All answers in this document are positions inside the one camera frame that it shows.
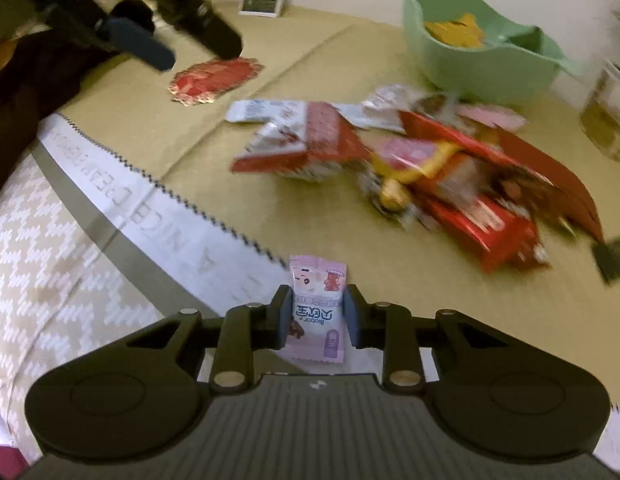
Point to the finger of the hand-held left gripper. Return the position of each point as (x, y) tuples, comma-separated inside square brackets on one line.
[(144, 47), (212, 30)]

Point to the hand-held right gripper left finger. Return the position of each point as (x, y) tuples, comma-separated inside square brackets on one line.
[(284, 322)]

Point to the potted plant in white pot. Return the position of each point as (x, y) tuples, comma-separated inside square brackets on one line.
[(605, 115)]

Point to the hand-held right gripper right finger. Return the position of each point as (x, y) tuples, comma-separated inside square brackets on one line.
[(352, 322)]

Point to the pink snack packet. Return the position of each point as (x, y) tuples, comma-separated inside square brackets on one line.
[(317, 285)]

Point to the black cracker packet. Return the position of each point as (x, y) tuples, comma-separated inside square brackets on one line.
[(614, 260)]

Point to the beige printed cloth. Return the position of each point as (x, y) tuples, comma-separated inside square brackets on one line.
[(300, 55)]

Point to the pile of snack packets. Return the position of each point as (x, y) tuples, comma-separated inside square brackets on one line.
[(440, 180)]

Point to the red paper cutout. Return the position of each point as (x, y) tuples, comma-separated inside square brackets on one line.
[(212, 80)]

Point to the green plastic basin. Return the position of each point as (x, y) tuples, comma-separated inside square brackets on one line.
[(470, 75)]

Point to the yellow snack packet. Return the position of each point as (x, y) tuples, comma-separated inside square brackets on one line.
[(455, 32)]

